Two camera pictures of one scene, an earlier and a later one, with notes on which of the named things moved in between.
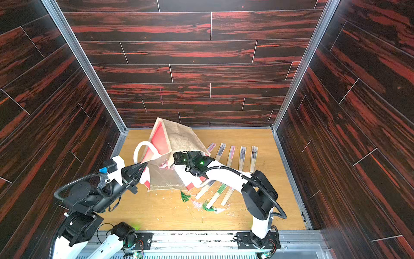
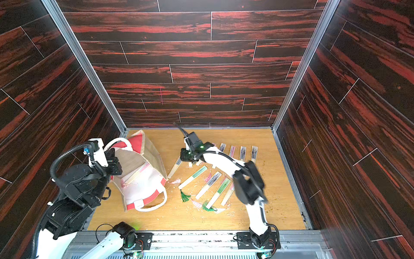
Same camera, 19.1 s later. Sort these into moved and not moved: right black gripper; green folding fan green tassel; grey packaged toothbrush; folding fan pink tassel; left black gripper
Moved: right black gripper; left black gripper
Not moved: grey packaged toothbrush; green folding fan green tassel; folding fan pink tassel
